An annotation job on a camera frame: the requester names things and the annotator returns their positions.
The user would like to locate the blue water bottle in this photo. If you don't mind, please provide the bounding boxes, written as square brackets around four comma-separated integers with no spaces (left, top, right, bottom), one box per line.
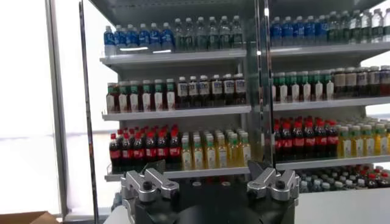
[138,23,151,52]
[126,24,138,51]
[149,23,161,52]
[304,15,317,46]
[103,26,116,57]
[114,24,126,52]
[292,16,305,46]
[282,16,294,46]
[315,14,328,46]
[270,16,283,47]
[160,22,174,52]

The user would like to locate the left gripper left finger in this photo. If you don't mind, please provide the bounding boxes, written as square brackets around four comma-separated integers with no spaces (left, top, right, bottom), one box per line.
[120,159,180,203]

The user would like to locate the dark grey window pillar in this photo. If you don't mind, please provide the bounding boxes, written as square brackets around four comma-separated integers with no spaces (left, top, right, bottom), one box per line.
[44,0,70,217]

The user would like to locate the blue label dark bottle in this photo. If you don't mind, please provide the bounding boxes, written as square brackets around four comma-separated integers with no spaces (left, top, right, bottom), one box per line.
[356,66,369,98]
[211,74,224,107]
[188,75,199,109]
[222,74,235,107]
[176,76,189,110]
[379,65,390,97]
[367,66,381,97]
[233,73,247,105]
[198,75,211,108]

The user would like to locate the brown cardboard box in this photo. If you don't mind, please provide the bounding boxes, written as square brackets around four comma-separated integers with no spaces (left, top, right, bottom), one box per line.
[0,211,60,224]

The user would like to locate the thin black upright pole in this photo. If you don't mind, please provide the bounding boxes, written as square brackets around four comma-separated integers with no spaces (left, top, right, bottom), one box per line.
[78,0,100,224]

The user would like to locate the beige label dark bottle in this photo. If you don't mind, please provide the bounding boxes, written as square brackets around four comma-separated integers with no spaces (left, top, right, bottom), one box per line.
[334,68,347,100]
[345,67,358,99]

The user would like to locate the grey metal bottle shelf unit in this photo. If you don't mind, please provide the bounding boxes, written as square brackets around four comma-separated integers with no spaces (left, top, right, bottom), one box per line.
[88,0,272,183]
[261,0,390,195]

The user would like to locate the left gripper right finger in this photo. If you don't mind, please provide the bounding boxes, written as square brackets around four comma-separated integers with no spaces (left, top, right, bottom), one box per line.
[246,160,301,202]

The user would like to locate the green cap tea bottle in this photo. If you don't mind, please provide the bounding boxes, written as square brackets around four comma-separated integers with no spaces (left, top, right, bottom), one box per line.
[312,70,324,102]
[153,79,165,111]
[129,80,140,113]
[324,69,335,101]
[271,72,278,103]
[277,72,289,103]
[141,80,153,112]
[288,71,301,103]
[165,79,177,111]
[118,81,129,113]
[300,71,312,102]
[105,82,118,114]

